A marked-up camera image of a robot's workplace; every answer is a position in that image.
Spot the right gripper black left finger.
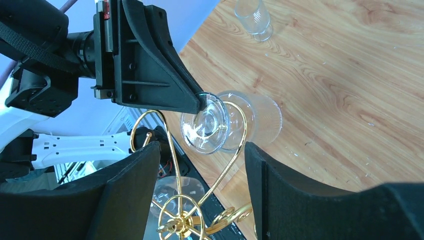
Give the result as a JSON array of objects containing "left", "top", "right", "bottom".
[{"left": 0, "top": 141, "right": 161, "bottom": 240}]

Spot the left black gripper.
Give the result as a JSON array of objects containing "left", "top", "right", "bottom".
[{"left": 67, "top": 0, "right": 206, "bottom": 114}]

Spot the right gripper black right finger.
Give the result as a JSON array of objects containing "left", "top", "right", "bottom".
[{"left": 244, "top": 142, "right": 424, "bottom": 240}]

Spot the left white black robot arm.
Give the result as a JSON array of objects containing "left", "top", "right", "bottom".
[{"left": 0, "top": 0, "right": 203, "bottom": 180}]

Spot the wooden rack base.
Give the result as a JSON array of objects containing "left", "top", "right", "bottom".
[{"left": 221, "top": 164, "right": 257, "bottom": 240}]

